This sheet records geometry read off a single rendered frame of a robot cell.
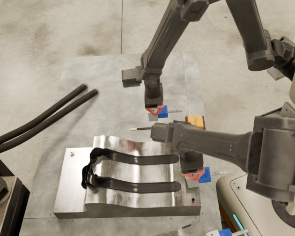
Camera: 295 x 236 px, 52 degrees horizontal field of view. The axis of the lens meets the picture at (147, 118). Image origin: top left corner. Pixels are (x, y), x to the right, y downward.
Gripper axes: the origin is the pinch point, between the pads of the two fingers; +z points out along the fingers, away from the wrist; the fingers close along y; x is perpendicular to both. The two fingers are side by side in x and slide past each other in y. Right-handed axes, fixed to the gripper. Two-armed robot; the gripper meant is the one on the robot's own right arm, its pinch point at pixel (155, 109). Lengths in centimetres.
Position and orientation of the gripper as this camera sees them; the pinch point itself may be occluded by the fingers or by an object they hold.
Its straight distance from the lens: 115.8
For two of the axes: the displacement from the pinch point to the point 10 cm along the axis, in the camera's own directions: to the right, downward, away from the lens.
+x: 9.9, -0.6, -0.9
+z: 1.0, 6.2, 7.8
